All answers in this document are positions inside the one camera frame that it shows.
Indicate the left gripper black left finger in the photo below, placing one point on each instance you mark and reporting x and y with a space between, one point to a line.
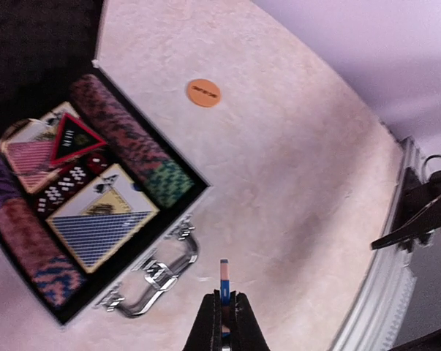
206 331

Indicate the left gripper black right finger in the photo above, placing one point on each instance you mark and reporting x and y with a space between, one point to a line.
247 333

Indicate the blue white poker chip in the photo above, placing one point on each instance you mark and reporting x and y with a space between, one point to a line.
225 297

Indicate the green chip stack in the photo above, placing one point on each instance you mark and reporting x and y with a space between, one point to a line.
168 183

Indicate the aluminium poker case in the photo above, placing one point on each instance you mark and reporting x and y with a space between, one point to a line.
45 46

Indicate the red translucent die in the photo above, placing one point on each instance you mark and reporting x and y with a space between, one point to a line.
76 176
51 195
42 207
96 164
64 188

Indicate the black red triangular button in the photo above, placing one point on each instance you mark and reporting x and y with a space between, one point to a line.
73 139

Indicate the blue white chip stack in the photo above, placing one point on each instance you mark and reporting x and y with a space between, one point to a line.
58 280

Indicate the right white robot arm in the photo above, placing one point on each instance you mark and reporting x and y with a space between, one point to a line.
421 212

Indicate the blue card deck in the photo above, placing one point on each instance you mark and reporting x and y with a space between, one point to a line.
97 221

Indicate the right chip row in case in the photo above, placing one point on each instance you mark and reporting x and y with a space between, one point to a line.
128 139

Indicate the chip row in case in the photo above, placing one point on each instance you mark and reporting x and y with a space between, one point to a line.
128 139
20 229

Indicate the left chip row in case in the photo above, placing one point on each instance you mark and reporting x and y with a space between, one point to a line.
20 229

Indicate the orange round button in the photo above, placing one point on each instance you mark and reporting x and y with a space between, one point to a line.
203 93

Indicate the red card deck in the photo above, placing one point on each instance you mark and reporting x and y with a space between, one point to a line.
32 183

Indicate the front aluminium rail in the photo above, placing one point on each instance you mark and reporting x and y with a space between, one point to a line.
376 316

